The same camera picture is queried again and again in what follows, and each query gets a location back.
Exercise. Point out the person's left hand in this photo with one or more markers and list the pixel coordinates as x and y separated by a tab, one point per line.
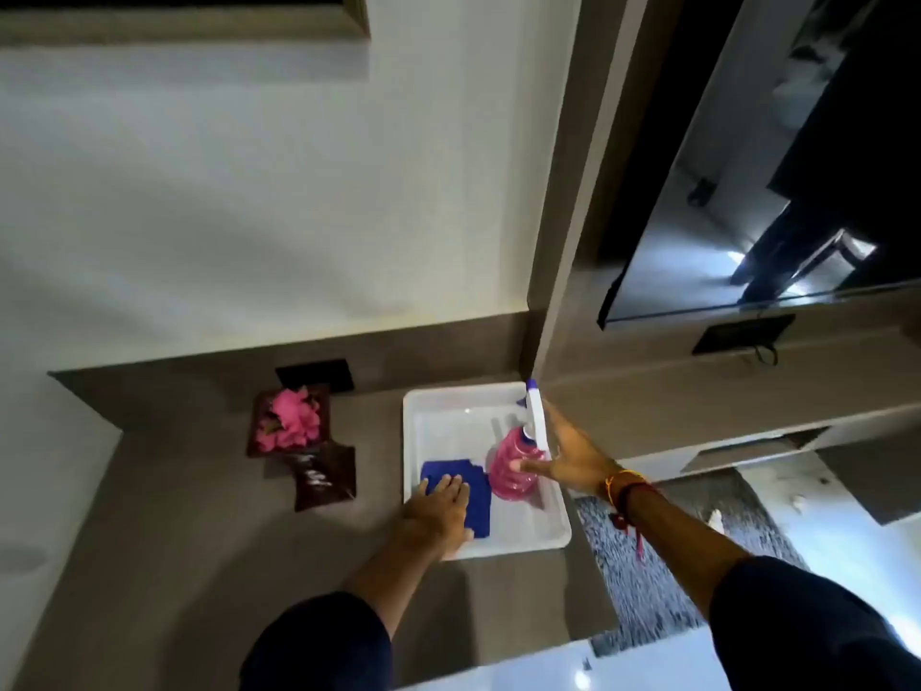
434	513

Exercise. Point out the person's right hand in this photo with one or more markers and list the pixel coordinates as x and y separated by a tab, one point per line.
575	456

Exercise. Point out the person's right thumb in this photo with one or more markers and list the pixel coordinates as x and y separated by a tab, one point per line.
531	465

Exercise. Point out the person's left fingers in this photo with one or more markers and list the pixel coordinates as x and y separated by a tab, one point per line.
445	487

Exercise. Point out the pink spray bottle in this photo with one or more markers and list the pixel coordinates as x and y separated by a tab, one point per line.
519	460

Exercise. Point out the blue cleaning cloth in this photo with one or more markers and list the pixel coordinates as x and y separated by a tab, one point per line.
468	492

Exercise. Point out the person's right forearm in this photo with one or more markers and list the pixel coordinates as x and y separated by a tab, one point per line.
683	528

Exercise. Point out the person's left forearm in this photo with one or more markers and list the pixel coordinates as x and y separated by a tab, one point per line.
381	579

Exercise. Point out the white plastic tray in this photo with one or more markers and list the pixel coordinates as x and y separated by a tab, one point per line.
460	431

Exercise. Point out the red thread wrist band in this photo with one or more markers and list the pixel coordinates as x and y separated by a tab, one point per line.
624	492

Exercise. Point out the dark brown glossy box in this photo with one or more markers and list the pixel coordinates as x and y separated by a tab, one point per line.
324	478

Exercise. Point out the grey shaggy rug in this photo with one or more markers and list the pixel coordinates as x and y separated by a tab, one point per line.
647	568

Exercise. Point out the pink flower arrangement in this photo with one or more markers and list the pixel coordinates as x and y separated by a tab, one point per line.
291	420

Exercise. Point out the black wall socket plate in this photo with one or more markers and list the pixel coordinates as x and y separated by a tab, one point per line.
315	376

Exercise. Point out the wall-mounted black television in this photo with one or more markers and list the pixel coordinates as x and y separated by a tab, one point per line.
763	158

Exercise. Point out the framed wall picture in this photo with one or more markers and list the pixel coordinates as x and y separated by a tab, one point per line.
180	14

